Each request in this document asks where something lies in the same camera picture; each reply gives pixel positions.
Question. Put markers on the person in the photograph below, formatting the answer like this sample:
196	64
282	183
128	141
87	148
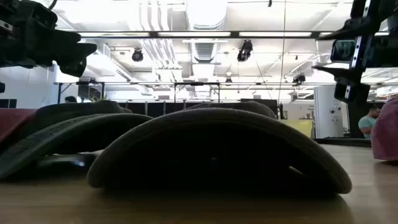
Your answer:
368	123
71	99

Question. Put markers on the white pillar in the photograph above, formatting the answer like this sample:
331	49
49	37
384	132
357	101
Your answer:
328	109

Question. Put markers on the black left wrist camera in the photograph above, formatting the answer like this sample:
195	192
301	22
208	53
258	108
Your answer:
43	17

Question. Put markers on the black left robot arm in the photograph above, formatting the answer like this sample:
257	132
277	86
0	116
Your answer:
12	46

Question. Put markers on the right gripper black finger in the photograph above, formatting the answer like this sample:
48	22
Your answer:
351	90
343	49

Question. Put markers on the maroon baseball cap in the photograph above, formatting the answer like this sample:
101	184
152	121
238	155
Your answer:
387	130
12	121

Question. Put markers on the black ceiling spotlight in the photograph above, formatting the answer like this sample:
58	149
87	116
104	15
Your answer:
245	49
299	78
137	56

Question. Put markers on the black monitor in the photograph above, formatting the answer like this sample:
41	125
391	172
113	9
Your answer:
267	103
7	103

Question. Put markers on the white ceiling air duct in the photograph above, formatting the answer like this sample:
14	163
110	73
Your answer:
206	15

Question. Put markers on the black overhead light beam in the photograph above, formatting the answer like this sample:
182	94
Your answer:
234	34

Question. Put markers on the black background rig frame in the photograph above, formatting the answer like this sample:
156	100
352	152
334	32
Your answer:
59	93

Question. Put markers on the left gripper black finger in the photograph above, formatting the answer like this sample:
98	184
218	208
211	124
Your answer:
76	62
66	37

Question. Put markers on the black aluminium table frame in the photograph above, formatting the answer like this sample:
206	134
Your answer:
342	142

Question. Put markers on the dark grey baseball cap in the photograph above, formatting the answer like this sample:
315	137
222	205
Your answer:
62	130
217	124

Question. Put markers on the black partition wall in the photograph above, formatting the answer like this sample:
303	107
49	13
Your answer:
353	121
155	109

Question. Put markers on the white ceiling vent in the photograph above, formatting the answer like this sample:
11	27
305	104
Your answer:
204	51

